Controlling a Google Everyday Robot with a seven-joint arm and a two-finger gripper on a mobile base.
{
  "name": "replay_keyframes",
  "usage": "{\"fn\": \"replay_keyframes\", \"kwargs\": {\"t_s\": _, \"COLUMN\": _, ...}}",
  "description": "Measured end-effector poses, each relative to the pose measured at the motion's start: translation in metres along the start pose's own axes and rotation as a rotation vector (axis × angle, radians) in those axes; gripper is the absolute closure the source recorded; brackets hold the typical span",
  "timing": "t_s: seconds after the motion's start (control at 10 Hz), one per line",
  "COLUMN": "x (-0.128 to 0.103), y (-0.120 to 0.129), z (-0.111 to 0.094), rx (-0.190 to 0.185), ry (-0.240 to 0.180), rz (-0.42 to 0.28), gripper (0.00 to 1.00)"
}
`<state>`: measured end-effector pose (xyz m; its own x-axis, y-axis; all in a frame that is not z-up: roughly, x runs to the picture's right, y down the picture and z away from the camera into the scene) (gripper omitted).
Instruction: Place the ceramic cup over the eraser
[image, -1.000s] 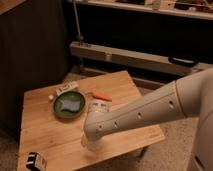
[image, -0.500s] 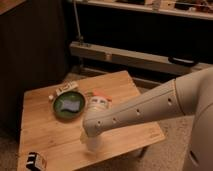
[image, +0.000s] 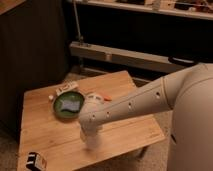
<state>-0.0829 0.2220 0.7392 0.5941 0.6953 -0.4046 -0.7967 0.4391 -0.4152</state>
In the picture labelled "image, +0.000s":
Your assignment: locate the metal vertical pole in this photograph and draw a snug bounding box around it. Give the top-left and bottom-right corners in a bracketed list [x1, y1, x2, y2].
[73, 0, 84, 71]

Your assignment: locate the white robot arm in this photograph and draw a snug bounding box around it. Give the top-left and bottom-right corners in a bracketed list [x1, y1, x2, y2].
[79, 63, 213, 171]

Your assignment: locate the white red flat package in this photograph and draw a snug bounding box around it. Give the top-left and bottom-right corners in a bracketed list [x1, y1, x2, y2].
[56, 81, 78, 96]

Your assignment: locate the grey metal rail beam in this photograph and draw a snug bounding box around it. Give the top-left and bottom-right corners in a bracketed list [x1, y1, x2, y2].
[69, 41, 201, 74]

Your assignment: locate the black and white eraser box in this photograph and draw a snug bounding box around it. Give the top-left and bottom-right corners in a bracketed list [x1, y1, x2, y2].
[26, 152, 47, 171]

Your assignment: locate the black handle on rail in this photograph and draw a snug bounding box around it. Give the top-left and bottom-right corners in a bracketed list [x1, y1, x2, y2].
[168, 57, 198, 67]

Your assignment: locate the blue cloth on plate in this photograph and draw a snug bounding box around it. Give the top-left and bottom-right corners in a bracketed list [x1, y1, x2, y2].
[61, 100, 80, 111]

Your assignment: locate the green plate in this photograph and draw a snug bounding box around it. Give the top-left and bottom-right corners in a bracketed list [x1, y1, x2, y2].
[53, 91, 85, 119]

